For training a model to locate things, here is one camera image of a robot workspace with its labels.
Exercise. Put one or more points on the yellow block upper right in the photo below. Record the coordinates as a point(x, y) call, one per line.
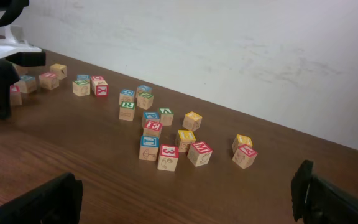
point(192, 121)

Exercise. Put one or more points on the blue T block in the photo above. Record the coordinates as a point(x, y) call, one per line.
point(149, 146)

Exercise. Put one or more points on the red A block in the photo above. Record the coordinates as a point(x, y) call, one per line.
point(244, 156)

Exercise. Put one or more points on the red E block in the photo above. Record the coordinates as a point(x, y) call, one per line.
point(153, 128)

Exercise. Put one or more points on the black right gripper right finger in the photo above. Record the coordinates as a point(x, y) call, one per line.
point(317, 201)

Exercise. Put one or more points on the yellow block far right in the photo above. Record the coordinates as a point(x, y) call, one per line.
point(241, 140)

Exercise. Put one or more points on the red 3 block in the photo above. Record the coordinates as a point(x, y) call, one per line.
point(167, 158)

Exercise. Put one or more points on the green R block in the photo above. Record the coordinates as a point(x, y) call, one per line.
point(127, 111)

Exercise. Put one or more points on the red K block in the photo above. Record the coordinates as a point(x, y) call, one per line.
point(15, 95)

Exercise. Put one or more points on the green Z block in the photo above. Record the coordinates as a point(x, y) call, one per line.
point(81, 87)

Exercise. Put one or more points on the blue 5 block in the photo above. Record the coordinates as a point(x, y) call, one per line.
point(27, 84)

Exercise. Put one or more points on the yellow block upper left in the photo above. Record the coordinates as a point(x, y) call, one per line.
point(59, 70)

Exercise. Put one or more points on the red M block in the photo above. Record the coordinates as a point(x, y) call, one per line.
point(199, 153)

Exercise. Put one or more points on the tilted red-edged block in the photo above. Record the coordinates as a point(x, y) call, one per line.
point(100, 88)

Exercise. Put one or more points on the blue D block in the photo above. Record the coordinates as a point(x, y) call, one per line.
point(83, 77)

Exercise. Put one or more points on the blue H block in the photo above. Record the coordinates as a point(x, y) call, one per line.
point(126, 96)

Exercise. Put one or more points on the blue P block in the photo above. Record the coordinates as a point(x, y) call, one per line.
point(150, 116)

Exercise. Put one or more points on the green N block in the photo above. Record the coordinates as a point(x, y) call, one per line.
point(145, 100)

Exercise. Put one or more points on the red C block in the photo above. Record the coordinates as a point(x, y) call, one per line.
point(97, 78)

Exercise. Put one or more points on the red U block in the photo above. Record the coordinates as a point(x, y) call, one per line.
point(48, 81)

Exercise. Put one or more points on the green V block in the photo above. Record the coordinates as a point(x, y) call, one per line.
point(166, 116)

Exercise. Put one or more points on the yellow block near M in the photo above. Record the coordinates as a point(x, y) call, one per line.
point(184, 139)

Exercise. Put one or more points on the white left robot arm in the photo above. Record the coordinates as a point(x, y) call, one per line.
point(14, 49)

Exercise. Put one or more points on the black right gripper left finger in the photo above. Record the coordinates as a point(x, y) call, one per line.
point(57, 201)

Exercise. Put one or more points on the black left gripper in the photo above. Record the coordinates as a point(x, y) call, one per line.
point(9, 76)

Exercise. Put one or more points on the blue X block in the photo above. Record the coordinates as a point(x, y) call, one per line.
point(143, 88)

